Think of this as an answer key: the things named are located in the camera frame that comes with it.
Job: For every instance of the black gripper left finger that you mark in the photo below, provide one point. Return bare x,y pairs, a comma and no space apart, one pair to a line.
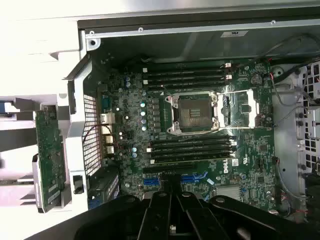
157,215

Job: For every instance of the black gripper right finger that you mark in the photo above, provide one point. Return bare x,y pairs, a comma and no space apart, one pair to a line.
200,220

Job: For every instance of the blue expansion slot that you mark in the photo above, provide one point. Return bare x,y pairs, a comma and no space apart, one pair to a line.
151,180

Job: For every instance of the silver chipset heatsink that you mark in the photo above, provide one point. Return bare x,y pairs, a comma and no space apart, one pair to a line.
228,192

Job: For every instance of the black expansion slot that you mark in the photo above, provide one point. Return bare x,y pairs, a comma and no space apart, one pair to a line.
170,167

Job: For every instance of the black RAM slot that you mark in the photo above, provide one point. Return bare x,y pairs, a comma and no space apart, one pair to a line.
187,67
185,87
192,147
187,80
195,140
192,153
187,73
190,159

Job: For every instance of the green Dell motherboard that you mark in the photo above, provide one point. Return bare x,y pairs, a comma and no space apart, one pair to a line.
250,150

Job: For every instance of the silver rear port block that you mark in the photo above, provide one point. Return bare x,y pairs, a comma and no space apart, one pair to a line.
107,120

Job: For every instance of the CPU socket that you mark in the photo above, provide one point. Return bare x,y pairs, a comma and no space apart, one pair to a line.
192,112

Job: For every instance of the silver socket cover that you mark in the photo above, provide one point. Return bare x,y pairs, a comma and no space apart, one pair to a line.
252,107

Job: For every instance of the round coin battery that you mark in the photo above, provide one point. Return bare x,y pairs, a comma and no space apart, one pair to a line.
256,79

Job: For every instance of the metal disk bay cage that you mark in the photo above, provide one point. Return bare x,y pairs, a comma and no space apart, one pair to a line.
310,112

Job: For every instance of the black open PC case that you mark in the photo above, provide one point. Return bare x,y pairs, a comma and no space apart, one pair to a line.
140,47

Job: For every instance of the grey parts rack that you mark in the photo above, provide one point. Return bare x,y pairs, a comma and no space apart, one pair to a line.
23,103

